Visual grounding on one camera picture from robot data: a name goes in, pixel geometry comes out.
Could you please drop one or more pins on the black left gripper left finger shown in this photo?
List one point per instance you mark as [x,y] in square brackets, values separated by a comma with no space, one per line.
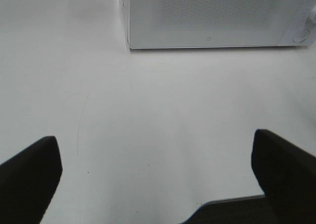
[28,182]

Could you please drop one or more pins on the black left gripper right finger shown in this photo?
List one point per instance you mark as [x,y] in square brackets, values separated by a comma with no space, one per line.
[287,176]

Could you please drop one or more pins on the round white door button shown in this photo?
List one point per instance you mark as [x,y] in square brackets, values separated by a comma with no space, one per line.
[301,36]

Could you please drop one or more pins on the white microwave door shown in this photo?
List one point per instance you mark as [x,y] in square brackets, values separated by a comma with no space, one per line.
[209,16]

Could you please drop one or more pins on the lower white microwave knob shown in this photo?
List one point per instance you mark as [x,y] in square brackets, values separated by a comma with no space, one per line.
[311,17]

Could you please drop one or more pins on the white microwave oven body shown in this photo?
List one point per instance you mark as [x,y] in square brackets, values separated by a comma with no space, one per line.
[300,23]

